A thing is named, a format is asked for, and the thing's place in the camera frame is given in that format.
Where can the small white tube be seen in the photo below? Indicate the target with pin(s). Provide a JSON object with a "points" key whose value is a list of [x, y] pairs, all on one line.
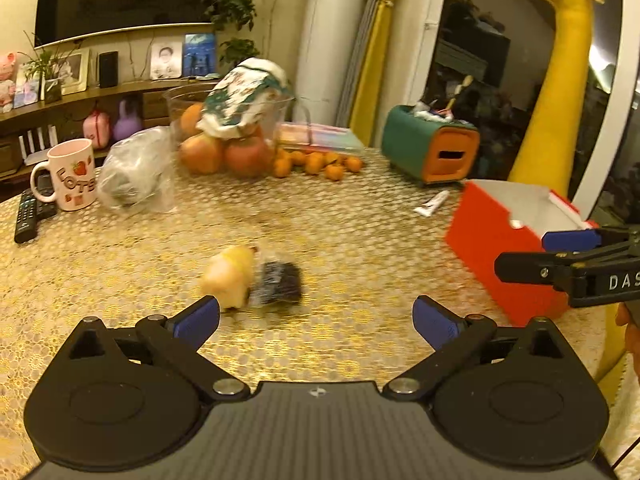
{"points": [[430, 205]]}

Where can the red apple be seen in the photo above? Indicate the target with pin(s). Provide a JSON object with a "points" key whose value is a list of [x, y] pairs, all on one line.
{"points": [[246, 155], [200, 154]]}

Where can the orange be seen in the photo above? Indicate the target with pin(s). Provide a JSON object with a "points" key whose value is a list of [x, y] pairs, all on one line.
{"points": [[191, 119]]}

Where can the white router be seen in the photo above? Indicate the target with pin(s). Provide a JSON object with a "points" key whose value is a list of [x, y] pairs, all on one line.
{"points": [[37, 150]]}

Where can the black remote control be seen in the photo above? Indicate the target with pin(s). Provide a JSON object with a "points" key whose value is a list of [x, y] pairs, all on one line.
{"points": [[27, 217], [46, 187]]}

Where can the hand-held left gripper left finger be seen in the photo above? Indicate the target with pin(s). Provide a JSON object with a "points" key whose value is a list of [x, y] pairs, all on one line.
{"points": [[197, 320]]}

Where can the pile of tangerines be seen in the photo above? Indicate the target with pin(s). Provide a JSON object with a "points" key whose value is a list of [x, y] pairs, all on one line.
{"points": [[312, 164]]}

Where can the glass fruit bowl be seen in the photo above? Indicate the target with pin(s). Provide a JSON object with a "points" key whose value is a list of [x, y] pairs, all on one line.
{"points": [[180, 97]]}

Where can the white standing air conditioner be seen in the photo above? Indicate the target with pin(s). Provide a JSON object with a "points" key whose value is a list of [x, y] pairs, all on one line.
{"points": [[330, 45]]}

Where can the wooden television cabinet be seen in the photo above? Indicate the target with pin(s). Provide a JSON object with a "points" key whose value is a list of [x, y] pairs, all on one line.
{"points": [[65, 105]]}

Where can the orange teal tissue box organizer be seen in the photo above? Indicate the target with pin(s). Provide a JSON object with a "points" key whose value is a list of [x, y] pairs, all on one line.
{"points": [[415, 145]]}

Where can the person's right hand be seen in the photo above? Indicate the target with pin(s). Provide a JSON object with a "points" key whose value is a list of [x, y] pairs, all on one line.
{"points": [[623, 317]]}

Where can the portrait photo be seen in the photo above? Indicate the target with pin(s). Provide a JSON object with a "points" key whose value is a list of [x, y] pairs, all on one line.
{"points": [[166, 59]]}

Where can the crumpled clear plastic bag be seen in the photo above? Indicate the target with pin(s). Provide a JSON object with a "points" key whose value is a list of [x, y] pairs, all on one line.
{"points": [[135, 170]]}

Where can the pink yellow plush toy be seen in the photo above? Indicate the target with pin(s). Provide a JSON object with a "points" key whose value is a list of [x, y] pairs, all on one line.
{"points": [[227, 277]]}

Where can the black packet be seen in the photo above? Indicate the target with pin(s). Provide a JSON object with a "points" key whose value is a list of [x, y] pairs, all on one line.
{"points": [[277, 282]]}

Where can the blue picture card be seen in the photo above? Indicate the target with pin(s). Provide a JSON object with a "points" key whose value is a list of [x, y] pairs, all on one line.
{"points": [[199, 55]]}

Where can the grey curtain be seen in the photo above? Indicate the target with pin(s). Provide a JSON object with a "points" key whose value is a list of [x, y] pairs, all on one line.
{"points": [[357, 55]]}

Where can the pink bear plush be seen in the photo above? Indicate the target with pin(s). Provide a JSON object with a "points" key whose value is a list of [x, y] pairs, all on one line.
{"points": [[7, 82]]}

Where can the printed snack bag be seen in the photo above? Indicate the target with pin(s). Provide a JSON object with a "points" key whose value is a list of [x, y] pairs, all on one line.
{"points": [[240, 95]]}

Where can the desktop with gold lace cloth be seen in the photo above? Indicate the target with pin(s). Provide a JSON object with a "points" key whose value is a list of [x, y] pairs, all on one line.
{"points": [[350, 240]]}

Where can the pink printed mug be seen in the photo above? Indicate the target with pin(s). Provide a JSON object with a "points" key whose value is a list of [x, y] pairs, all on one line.
{"points": [[72, 175]]}

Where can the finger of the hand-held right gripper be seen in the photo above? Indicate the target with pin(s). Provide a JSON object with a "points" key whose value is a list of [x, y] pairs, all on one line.
{"points": [[530, 266], [570, 240]]}

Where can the pink pouch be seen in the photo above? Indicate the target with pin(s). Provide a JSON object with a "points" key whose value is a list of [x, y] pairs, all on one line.
{"points": [[96, 129]]}

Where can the black speaker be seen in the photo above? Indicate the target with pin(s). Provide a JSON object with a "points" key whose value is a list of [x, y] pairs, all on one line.
{"points": [[108, 69]]}

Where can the stack of flat books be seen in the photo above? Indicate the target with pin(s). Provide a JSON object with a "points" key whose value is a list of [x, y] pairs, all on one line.
{"points": [[320, 137]]}

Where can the purple kettlebell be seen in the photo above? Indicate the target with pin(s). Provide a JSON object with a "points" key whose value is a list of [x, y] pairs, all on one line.
{"points": [[127, 122]]}

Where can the red cardboard box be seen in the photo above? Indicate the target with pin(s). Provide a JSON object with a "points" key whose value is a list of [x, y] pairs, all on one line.
{"points": [[490, 240]]}

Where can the tall leafy houseplant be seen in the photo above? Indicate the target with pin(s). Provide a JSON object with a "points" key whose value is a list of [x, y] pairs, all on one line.
{"points": [[240, 5]]}

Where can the wooden photo frame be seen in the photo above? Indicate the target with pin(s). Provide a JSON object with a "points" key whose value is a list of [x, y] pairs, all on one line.
{"points": [[72, 71]]}

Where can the yellow giraffe plush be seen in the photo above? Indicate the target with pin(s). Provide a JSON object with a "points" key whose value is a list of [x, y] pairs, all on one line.
{"points": [[565, 60]]}

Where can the yellow curtain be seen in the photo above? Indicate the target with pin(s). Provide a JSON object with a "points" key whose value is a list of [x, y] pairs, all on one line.
{"points": [[377, 60]]}

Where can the potted grass plant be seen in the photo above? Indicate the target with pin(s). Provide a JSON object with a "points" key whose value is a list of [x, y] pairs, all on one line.
{"points": [[47, 75]]}

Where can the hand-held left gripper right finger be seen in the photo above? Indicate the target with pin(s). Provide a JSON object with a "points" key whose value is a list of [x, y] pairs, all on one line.
{"points": [[435, 322]]}

